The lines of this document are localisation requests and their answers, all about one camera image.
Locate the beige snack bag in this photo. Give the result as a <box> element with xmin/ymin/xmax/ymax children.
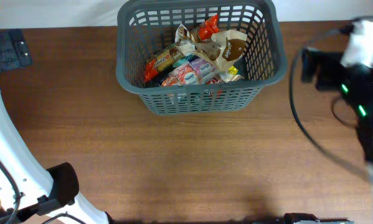
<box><xmin>219</xmin><ymin>66</ymin><xmax>243</xmax><ymax>83</ymax></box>

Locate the brown white cookie bag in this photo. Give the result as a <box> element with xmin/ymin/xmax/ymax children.
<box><xmin>175</xmin><ymin>24</ymin><xmax>247</xmax><ymax>71</ymax></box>

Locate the orange spaghetti packet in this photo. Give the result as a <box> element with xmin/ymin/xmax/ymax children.
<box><xmin>144</xmin><ymin>14</ymin><xmax>219</xmax><ymax>82</ymax></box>

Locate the Kleenex tissue multipack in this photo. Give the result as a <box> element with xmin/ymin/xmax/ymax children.
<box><xmin>161</xmin><ymin>58</ymin><xmax>220</xmax><ymax>86</ymax></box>

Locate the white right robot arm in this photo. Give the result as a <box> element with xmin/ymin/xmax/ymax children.
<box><xmin>289</xmin><ymin>16</ymin><xmax>373</xmax><ymax>187</ymax></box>

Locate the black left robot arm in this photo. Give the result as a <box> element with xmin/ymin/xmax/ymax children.
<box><xmin>0</xmin><ymin>29</ymin><xmax>114</xmax><ymax>223</ymax></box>

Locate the grey plastic basket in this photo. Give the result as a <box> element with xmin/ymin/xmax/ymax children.
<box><xmin>116</xmin><ymin>0</ymin><xmax>287</xmax><ymax>115</ymax></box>

